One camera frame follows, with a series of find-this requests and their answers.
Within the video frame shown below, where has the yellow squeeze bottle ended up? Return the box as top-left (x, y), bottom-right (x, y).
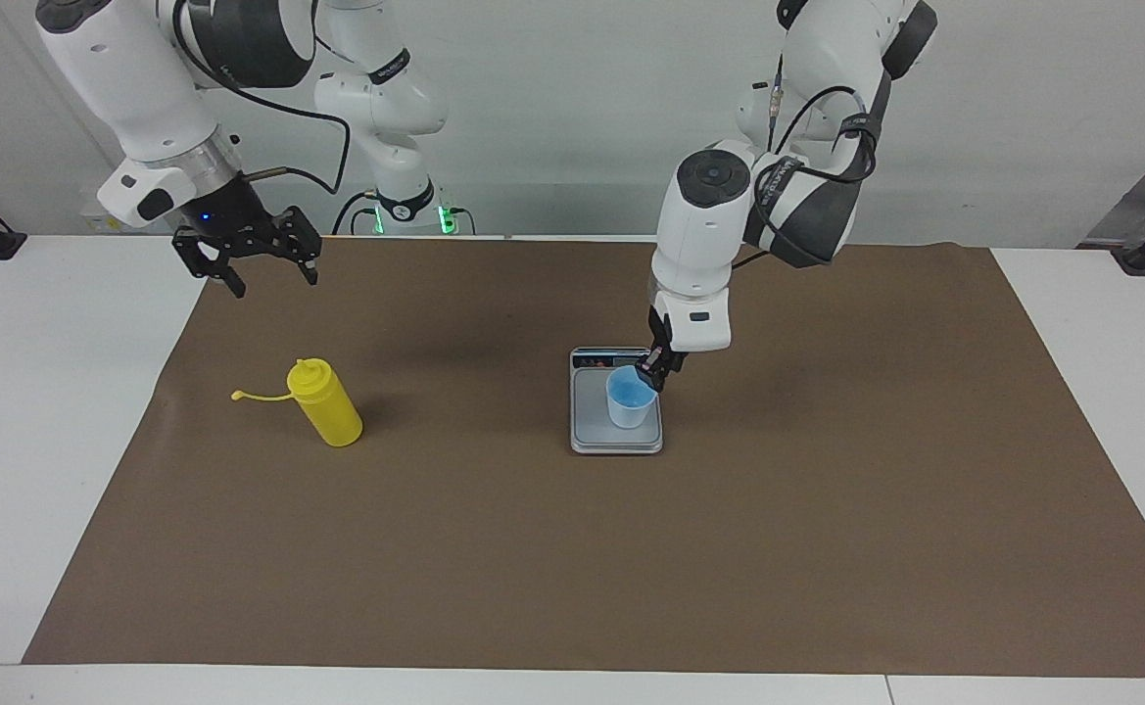
top-left (230, 357), bottom-right (364, 448)

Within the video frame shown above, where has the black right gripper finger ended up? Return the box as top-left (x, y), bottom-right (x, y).
top-left (172, 230), bottom-right (247, 298)
top-left (273, 206), bottom-right (323, 287)

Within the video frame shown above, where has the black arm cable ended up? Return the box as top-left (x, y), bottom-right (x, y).
top-left (172, 0), bottom-right (352, 195)
top-left (729, 54), bottom-right (894, 273)

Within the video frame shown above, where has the brown table mat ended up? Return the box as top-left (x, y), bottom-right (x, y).
top-left (22, 238), bottom-right (1145, 679)

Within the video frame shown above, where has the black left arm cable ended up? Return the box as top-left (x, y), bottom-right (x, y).
top-left (729, 54), bottom-right (894, 273)

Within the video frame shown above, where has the silver digital kitchen scale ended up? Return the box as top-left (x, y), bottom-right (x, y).
top-left (569, 346), bottom-right (664, 456)

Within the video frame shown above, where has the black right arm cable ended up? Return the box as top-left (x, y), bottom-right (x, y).
top-left (172, 0), bottom-right (352, 195)

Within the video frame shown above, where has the light blue plastic cup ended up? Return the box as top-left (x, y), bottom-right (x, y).
top-left (605, 366), bottom-right (658, 430)

